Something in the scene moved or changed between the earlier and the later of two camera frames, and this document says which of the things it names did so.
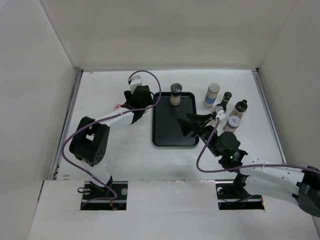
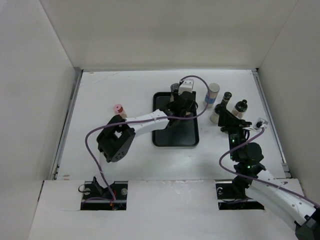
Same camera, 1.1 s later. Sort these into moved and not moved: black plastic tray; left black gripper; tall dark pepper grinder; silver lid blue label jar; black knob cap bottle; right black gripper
Moved: right black gripper; left black gripper
Not moved: black knob cap bottle; black plastic tray; tall dark pepper grinder; silver lid blue label jar
